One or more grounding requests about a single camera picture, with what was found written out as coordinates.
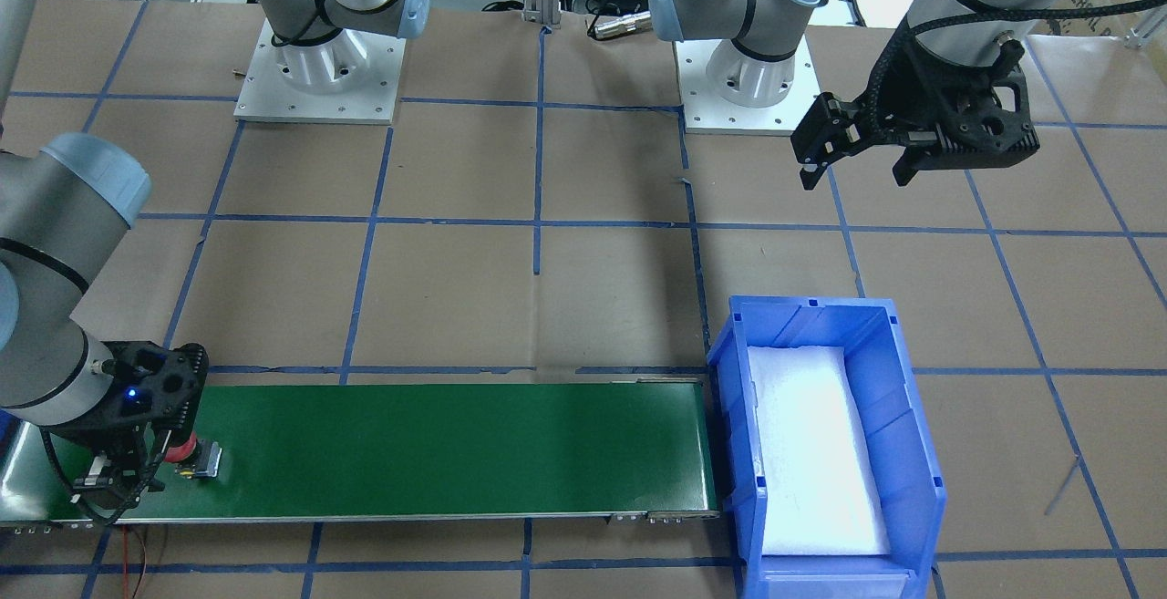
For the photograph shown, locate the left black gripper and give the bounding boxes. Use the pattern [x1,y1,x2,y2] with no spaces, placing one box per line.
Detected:
[790,39,1039,191]

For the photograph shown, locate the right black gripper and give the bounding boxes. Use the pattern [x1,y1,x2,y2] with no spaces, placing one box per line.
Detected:
[50,341,209,476]

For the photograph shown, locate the red push button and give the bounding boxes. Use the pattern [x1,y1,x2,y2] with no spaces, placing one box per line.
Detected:
[165,432,222,479]

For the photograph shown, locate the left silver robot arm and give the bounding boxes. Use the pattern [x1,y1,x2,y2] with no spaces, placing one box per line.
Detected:
[647,0,1056,191]

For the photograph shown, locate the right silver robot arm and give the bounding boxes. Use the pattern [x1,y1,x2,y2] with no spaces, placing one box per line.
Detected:
[4,0,432,490]

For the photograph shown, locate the blue plastic bin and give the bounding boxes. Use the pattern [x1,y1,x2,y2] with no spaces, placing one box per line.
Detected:
[708,297,946,598]

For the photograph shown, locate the white foam pad bin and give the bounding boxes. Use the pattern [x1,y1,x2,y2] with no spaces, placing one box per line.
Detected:
[748,346,890,556]

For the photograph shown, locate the green conveyor belt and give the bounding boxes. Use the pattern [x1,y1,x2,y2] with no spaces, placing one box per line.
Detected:
[0,378,721,529]

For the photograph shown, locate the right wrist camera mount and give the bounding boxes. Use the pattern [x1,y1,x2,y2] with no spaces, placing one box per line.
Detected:
[70,454,149,511]

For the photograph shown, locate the red and black wires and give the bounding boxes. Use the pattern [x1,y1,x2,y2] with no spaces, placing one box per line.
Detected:
[117,525,174,599]

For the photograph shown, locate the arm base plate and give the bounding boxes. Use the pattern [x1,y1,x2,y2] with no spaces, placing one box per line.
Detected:
[675,39,822,137]
[235,23,408,126]

